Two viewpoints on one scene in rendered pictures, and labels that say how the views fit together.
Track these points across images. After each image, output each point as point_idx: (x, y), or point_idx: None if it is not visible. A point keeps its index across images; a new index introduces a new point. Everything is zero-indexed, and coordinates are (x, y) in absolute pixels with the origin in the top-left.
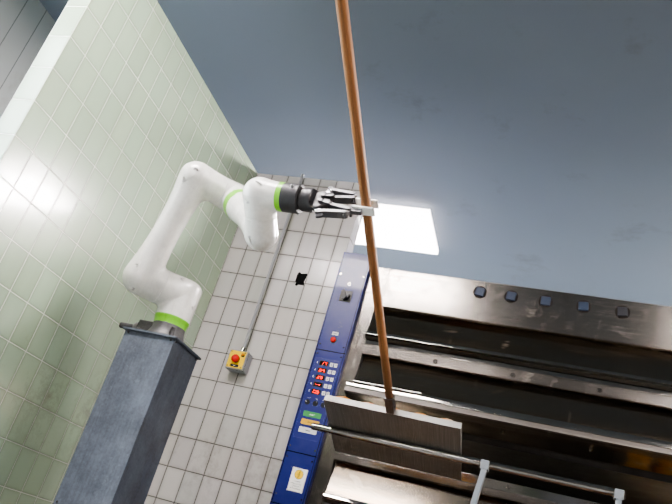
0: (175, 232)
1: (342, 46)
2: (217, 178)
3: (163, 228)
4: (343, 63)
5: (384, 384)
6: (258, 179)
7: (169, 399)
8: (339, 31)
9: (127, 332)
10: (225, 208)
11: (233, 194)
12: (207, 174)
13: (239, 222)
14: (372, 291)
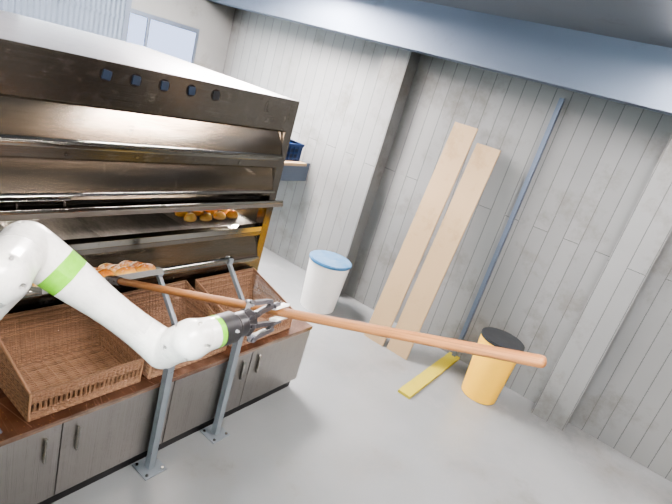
0: None
1: (427, 345)
2: (37, 264)
3: None
4: (410, 341)
5: (129, 286)
6: (206, 340)
7: None
8: (440, 347)
9: None
10: (52, 292)
11: (68, 277)
12: (33, 276)
13: (119, 334)
14: (206, 301)
